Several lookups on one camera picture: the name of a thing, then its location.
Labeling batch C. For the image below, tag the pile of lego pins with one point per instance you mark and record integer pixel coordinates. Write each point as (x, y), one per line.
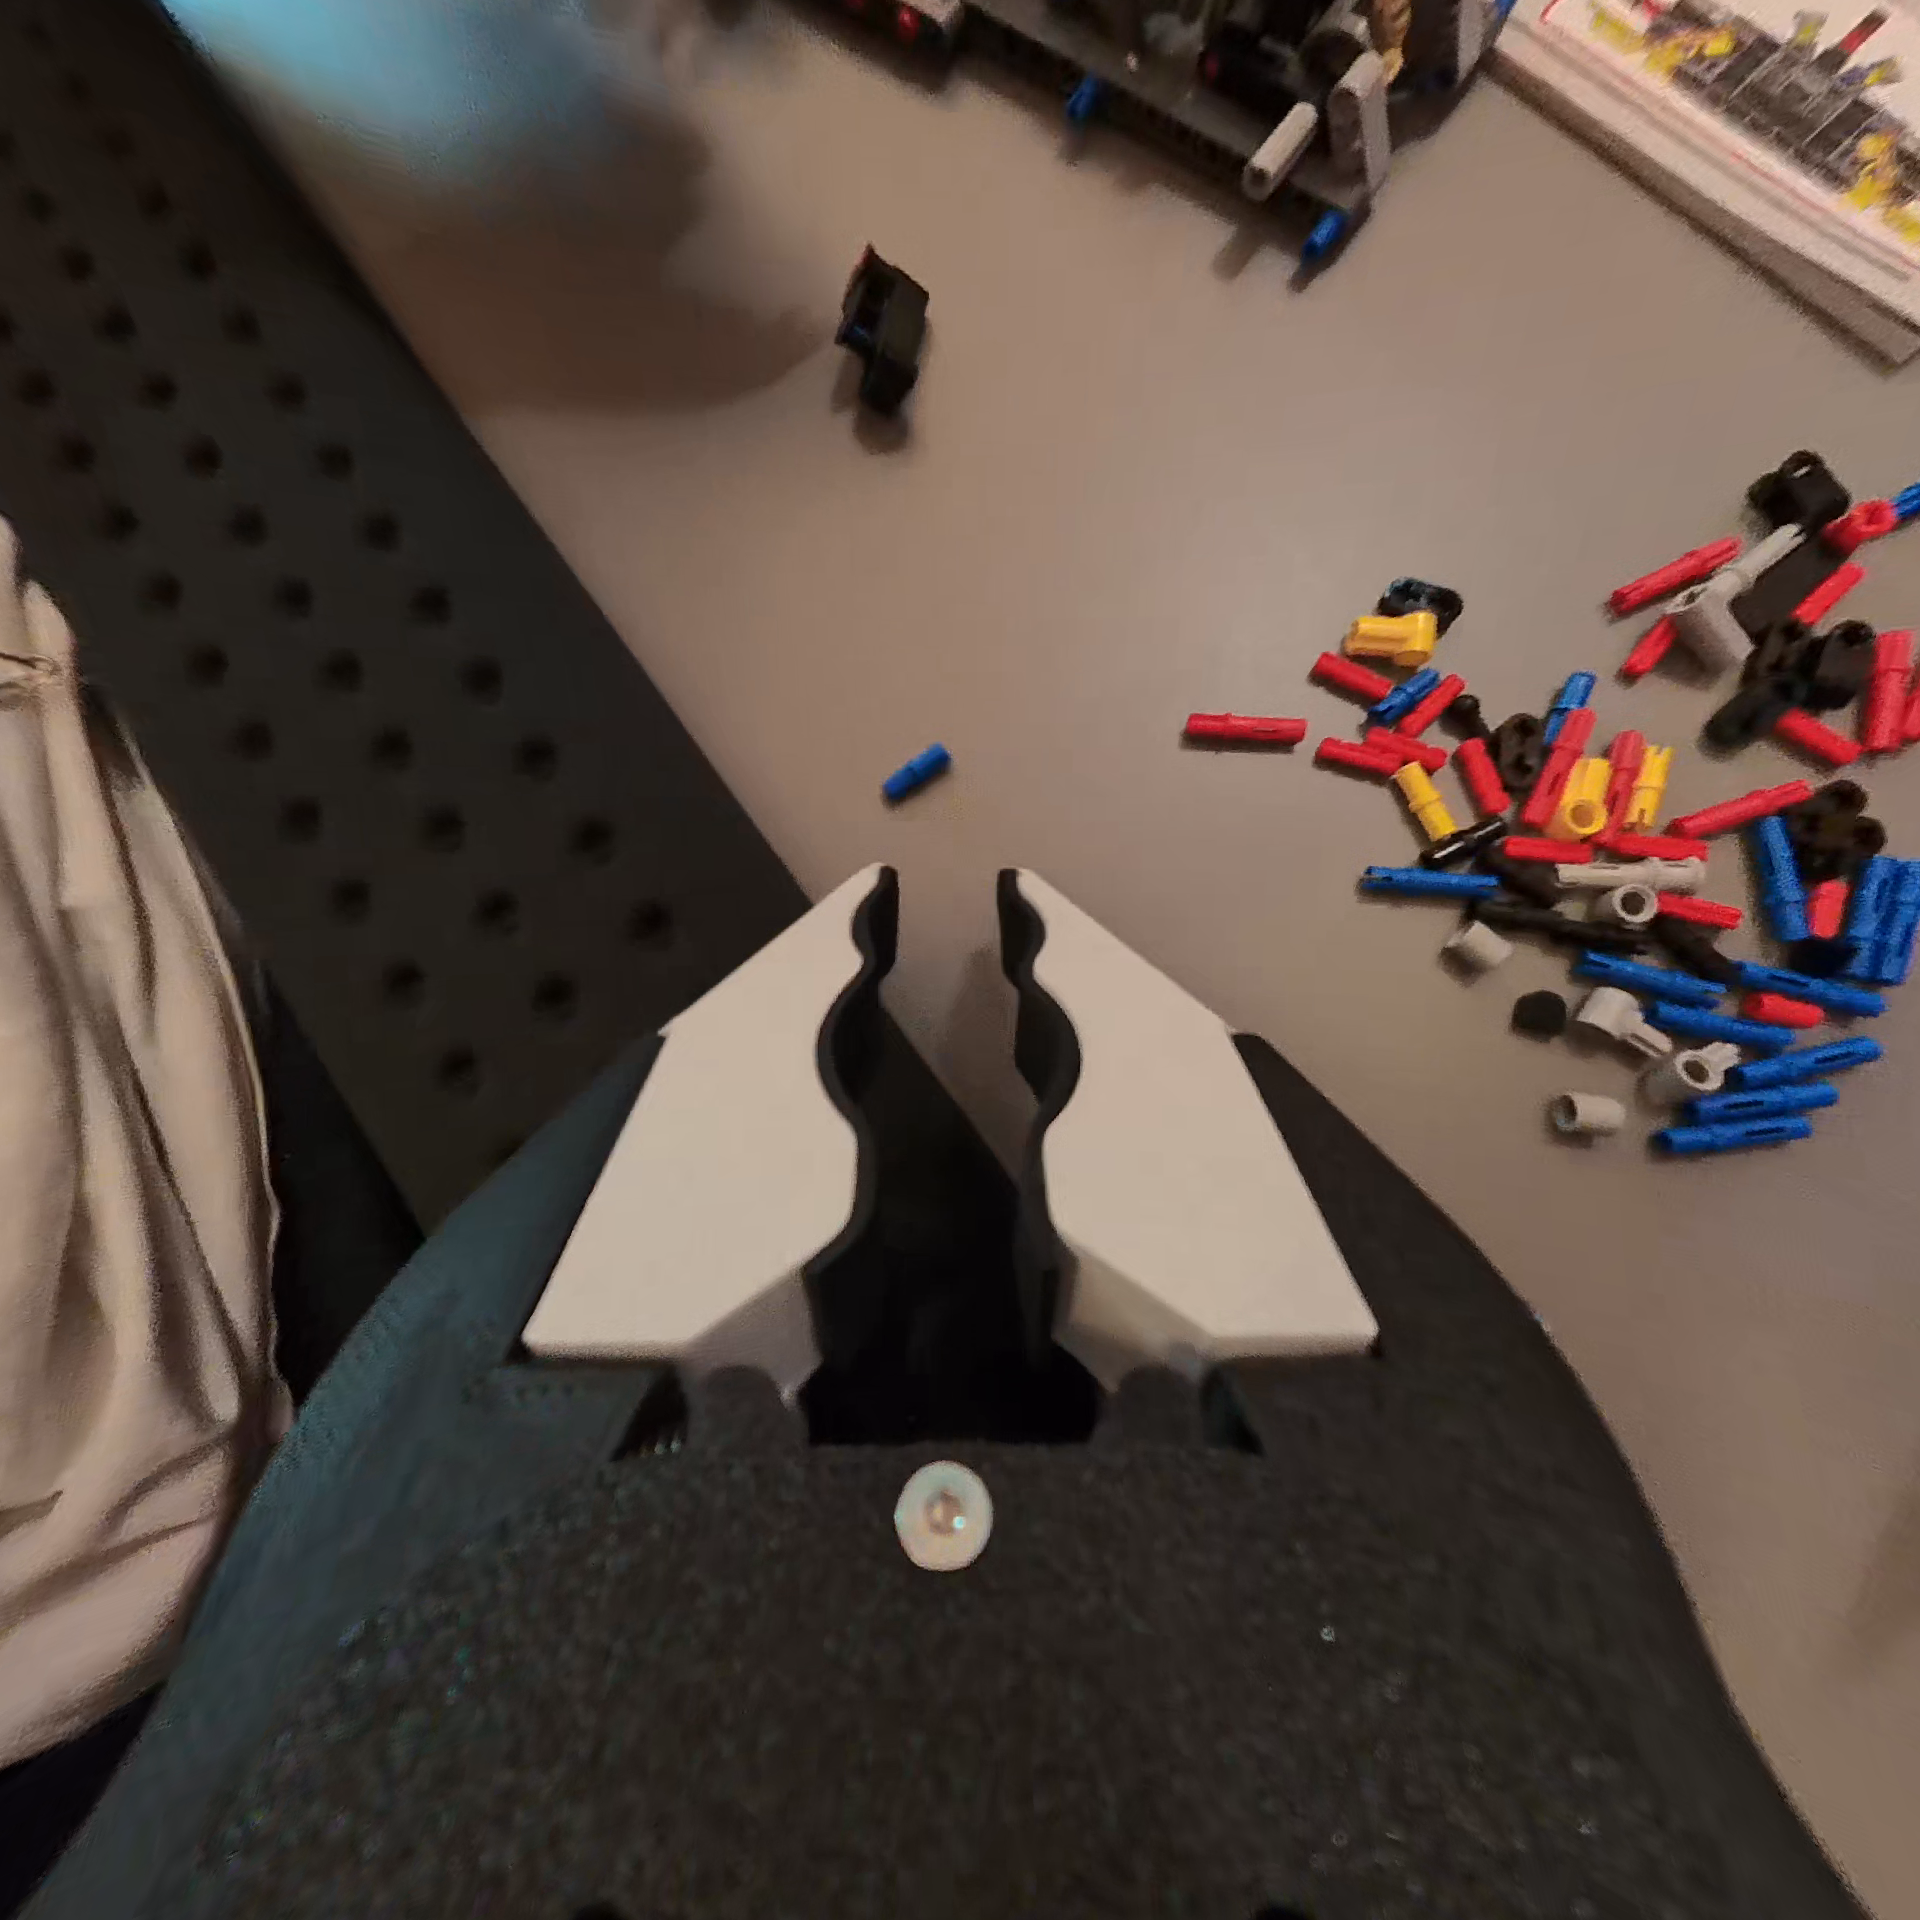
(1620, 840)

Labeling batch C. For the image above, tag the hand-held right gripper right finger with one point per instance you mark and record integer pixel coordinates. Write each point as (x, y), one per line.
(1201, 1184)

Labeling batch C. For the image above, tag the black dimpled foam pad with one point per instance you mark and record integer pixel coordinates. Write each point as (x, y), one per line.
(345, 600)

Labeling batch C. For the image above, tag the blue lego pin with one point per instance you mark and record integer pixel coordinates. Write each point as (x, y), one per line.
(917, 773)

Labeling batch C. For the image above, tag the black lego connector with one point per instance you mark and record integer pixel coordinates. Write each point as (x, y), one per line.
(884, 322)

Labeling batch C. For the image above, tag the lego car chassis assembly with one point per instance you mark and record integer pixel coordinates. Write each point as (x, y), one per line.
(1201, 76)

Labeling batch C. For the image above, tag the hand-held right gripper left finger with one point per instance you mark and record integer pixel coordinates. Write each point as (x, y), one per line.
(721, 1170)

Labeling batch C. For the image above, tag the lego instruction booklet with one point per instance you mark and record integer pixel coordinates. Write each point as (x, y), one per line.
(1724, 136)

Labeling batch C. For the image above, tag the person's white shirt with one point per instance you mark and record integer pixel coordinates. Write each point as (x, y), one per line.
(118, 1200)

